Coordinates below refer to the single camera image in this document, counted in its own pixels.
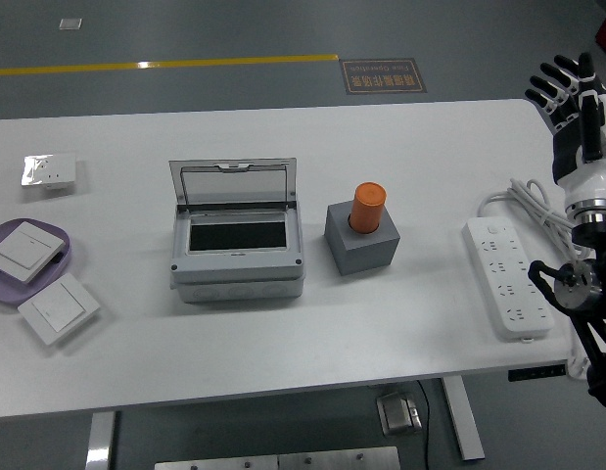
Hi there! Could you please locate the grey cube with round hole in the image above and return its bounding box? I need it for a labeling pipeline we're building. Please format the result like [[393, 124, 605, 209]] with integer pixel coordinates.
[[323, 200, 401, 276]]

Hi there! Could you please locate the white table leg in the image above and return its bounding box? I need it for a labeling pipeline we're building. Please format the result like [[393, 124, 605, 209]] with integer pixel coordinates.
[[84, 411, 117, 470], [440, 376, 486, 461]]

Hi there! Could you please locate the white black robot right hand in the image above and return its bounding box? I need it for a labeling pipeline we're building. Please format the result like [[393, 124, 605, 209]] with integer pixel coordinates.
[[525, 52, 606, 207]]

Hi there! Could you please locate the white wall socket in wrap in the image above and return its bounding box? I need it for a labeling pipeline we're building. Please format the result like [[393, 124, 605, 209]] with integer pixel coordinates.
[[21, 153, 77, 190]]

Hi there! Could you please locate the purple tray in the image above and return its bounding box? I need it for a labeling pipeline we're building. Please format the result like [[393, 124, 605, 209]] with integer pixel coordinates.
[[0, 217, 72, 306]]

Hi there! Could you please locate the brown floor sign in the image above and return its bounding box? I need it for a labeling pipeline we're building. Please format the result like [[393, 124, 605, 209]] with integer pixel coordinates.
[[339, 58, 428, 95]]

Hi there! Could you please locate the silver floor socket box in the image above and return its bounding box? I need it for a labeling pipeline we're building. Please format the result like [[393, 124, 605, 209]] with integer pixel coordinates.
[[375, 391, 424, 436]]

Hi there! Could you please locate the white power strip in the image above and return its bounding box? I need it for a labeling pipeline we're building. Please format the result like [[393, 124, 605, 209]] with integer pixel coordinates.
[[461, 217, 556, 343]]

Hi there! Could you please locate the white power cord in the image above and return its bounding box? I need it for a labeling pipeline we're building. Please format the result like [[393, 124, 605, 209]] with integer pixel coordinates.
[[477, 177, 591, 379]]

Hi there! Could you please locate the metal base plate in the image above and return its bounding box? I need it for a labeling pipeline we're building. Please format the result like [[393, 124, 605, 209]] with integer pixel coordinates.
[[154, 446, 401, 470]]

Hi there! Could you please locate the orange cylinder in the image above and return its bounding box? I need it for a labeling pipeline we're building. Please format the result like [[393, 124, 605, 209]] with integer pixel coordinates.
[[350, 181, 388, 234]]

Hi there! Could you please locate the white wall switch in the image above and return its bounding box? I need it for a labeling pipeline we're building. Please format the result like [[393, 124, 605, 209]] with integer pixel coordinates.
[[0, 220, 70, 284], [17, 272, 102, 346]]

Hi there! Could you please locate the grey box with clear lid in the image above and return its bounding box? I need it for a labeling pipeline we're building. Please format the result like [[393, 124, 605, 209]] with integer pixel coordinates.
[[167, 157, 305, 304]]

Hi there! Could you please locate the black table control panel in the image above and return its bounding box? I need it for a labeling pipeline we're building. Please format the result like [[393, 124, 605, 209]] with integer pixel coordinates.
[[507, 364, 568, 382]]

